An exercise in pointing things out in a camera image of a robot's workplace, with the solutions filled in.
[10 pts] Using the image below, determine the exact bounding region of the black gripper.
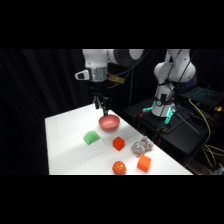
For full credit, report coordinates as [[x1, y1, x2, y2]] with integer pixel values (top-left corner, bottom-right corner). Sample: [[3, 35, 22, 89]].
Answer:
[[89, 80, 110, 117]]

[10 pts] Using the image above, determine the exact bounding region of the green cube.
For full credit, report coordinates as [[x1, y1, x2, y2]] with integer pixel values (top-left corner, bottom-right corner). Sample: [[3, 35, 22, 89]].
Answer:
[[82, 130, 102, 147]]

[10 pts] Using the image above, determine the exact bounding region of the pink bowl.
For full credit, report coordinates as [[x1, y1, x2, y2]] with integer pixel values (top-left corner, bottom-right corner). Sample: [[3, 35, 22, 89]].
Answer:
[[98, 114, 121, 133]]

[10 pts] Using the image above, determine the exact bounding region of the red cube block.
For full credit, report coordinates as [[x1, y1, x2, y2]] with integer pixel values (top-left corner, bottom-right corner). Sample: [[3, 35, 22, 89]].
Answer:
[[112, 136, 126, 152]]

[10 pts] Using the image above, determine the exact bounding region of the grey plush toy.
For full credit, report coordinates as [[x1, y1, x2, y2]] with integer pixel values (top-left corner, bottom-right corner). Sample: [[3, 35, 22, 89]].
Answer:
[[130, 135, 155, 158]]

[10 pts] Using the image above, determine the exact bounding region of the black curtain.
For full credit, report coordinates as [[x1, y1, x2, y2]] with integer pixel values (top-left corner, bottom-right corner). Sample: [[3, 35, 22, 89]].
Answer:
[[0, 49, 224, 176]]

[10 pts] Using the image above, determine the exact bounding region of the orange dotted ball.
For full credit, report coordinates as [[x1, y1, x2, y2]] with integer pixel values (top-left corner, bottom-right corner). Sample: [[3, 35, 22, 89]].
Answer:
[[112, 160, 128, 176]]

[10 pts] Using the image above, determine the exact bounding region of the orange cube block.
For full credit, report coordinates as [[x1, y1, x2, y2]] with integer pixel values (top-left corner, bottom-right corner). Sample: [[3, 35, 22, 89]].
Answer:
[[136, 153, 153, 174]]

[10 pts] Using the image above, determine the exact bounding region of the black robot stand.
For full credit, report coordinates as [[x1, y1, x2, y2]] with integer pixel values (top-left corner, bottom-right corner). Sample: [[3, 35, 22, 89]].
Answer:
[[123, 97, 216, 165]]

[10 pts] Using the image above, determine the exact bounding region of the black laptop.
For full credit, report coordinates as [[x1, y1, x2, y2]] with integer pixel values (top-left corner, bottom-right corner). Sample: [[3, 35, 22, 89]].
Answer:
[[180, 85, 224, 108]]

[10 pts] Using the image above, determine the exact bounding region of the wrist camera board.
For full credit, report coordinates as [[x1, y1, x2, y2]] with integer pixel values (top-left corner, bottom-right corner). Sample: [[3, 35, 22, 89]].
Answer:
[[106, 74, 126, 85]]

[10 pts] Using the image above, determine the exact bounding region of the yellow cable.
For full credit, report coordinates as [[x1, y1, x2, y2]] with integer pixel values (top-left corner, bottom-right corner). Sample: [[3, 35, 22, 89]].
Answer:
[[187, 98, 224, 170]]

